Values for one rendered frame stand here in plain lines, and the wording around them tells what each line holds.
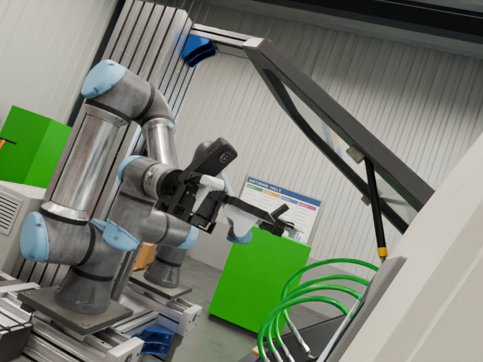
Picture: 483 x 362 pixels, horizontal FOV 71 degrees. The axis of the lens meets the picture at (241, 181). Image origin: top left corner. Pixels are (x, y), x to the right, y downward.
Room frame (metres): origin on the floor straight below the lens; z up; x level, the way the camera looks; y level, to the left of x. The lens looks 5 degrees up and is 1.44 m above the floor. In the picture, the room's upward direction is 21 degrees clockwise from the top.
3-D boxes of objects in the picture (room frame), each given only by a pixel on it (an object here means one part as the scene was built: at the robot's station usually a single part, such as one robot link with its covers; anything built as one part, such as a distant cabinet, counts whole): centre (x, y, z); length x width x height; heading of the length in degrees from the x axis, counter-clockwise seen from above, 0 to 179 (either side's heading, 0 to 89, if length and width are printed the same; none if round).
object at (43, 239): (0.89, 0.39, 1.41); 0.15 x 0.12 x 0.55; 139
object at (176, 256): (1.48, 0.17, 1.20); 0.13 x 0.12 x 0.14; 10
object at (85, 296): (0.99, 0.30, 1.09); 0.15 x 0.15 x 0.10
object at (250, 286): (4.74, -0.70, 0.65); 0.95 x 0.86 x 1.30; 83
